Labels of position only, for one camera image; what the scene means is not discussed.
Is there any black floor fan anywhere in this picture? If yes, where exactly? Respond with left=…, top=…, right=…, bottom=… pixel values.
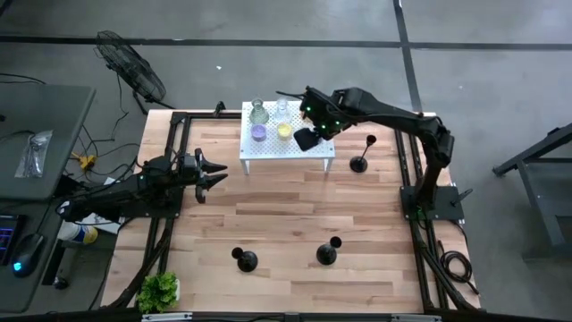
left=93, top=30, right=176, bottom=115

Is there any clear glass candlestick holder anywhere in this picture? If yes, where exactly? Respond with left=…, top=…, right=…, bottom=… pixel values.
left=273, top=97, right=292, bottom=125

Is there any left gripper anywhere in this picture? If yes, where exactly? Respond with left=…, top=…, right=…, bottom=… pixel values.
left=177, top=148, right=229, bottom=206

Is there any white cardboard box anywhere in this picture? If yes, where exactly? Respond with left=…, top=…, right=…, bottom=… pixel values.
left=82, top=177, right=124, bottom=235

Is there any silver bracket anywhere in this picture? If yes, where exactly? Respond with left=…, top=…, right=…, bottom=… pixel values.
left=391, top=314, right=442, bottom=322
left=141, top=312, right=193, bottom=322

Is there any slim black candlestick holder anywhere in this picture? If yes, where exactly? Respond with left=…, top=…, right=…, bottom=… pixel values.
left=349, top=133, right=378, bottom=174

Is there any green plant in white pot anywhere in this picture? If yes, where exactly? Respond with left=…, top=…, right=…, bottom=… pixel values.
left=136, top=271, right=181, bottom=314

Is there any black floor cable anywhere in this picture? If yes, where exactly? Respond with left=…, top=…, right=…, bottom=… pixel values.
left=80, top=73, right=140, bottom=180

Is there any grey glass candlestick holder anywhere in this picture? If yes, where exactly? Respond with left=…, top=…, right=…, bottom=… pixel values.
left=248, top=97, right=271, bottom=125

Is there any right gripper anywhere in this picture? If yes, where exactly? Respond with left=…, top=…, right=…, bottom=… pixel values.
left=293, top=85, right=349, bottom=152

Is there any white perforated shelf riser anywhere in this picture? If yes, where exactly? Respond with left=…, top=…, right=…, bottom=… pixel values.
left=239, top=99, right=336, bottom=175

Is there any black aluminium table frame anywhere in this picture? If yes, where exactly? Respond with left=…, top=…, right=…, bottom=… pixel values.
left=106, top=98, right=482, bottom=314

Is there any grey desk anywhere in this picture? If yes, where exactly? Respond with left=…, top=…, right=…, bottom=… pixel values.
left=0, top=82, right=97, bottom=314

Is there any clear plastic bag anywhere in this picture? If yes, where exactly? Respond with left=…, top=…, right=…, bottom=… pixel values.
left=14, top=130, right=54, bottom=179

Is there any black desk frame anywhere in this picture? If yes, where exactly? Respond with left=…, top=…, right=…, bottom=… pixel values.
left=492, top=123, right=572, bottom=260

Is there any black wide-base candlestick holder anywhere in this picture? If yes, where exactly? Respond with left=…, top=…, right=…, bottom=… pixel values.
left=315, top=235, right=343, bottom=267
left=231, top=246, right=259, bottom=274

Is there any yellow power plug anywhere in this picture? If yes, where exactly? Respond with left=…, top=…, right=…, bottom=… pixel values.
left=71, top=151, right=97, bottom=171

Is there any white yellow wipes canister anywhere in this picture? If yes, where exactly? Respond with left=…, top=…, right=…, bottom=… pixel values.
left=56, top=221, right=98, bottom=245

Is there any black computer mouse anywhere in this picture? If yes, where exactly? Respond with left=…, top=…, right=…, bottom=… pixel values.
left=11, top=232, right=45, bottom=278

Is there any coiled black cable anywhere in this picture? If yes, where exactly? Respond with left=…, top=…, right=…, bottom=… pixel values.
left=437, top=239, right=480, bottom=296

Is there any keyboard with lit keys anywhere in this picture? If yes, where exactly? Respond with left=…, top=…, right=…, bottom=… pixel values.
left=0, top=213, right=27, bottom=266

